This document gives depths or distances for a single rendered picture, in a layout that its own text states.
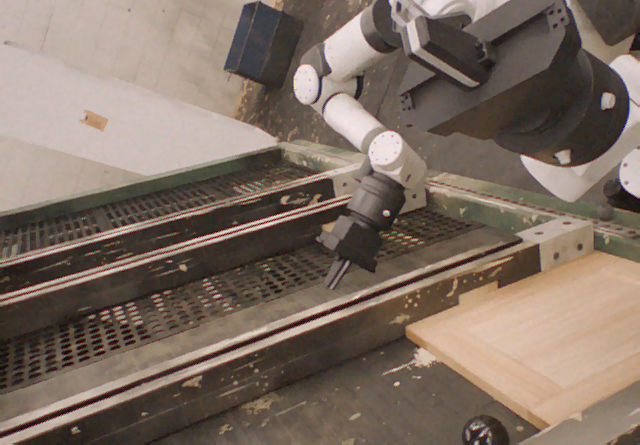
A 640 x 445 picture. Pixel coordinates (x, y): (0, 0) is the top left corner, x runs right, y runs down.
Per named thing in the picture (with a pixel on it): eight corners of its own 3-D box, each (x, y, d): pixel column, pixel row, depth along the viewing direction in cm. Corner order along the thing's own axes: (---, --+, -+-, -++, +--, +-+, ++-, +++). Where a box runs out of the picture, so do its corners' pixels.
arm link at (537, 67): (590, 88, 33) (665, 131, 41) (544, -54, 36) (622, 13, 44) (411, 172, 41) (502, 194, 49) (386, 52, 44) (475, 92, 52)
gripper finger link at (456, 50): (407, 11, 35) (467, 43, 39) (418, 59, 34) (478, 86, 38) (429, -4, 34) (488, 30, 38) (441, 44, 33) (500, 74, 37)
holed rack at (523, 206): (644, 234, 103) (644, 231, 102) (632, 239, 101) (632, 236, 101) (284, 143, 248) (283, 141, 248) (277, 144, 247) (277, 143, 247)
